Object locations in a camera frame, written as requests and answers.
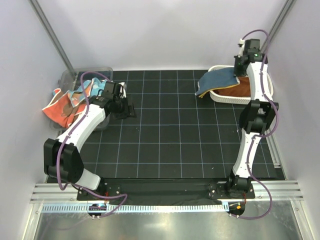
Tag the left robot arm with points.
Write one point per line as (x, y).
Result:
(61, 156)

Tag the salmon pink towel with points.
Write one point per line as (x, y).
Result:
(65, 107)

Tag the yellow and blue towel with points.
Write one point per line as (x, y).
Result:
(216, 79)

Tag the white slotted cable duct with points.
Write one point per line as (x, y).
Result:
(99, 208)

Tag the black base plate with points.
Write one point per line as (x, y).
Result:
(174, 188)

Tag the white perforated basket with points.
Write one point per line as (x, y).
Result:
(232, 99)

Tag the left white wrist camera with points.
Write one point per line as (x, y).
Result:
(123, 90)

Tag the brown towel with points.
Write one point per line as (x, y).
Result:
(241, 90)

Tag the aluminium rail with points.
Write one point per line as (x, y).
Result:
(280, 190)

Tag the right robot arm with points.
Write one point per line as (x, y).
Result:
(255, 119)

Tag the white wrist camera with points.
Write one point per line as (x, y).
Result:
(123, 90)
(241, 44)

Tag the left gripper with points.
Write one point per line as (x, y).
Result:
(129, 111)

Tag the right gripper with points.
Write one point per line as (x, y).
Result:
(236, 72)

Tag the clear plastic bin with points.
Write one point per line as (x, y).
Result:
(70, 80)

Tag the light blue dotted towel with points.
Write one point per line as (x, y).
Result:
(92, 88)

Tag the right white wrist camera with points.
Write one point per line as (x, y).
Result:
(241, 44)

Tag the black grid mat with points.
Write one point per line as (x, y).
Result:
(174, 134)

